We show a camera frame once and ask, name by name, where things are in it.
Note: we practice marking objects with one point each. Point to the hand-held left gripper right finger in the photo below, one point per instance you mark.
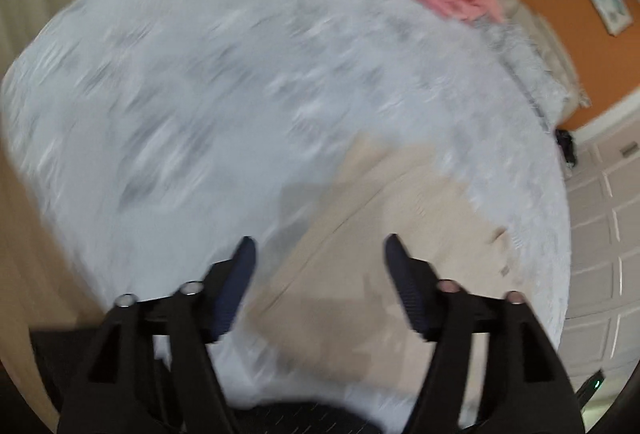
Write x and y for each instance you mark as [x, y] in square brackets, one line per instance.
[409, 286]

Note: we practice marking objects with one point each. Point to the small black object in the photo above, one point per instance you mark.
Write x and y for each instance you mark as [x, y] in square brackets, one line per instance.
[566, 148]

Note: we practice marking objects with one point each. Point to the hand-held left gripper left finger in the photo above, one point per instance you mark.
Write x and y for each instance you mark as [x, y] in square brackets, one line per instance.
[234, 286]

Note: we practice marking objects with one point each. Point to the white pillow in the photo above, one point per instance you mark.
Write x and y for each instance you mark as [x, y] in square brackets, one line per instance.
[530, 13]

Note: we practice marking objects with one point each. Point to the white panelled door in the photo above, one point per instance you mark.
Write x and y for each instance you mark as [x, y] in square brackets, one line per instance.
[602, 234]

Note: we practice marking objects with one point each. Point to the beige small garment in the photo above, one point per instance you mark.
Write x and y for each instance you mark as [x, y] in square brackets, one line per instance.
[370, 234]

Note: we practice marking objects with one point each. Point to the white patterned bed cover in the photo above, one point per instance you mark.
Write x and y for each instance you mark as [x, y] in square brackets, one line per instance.
[240, 113]

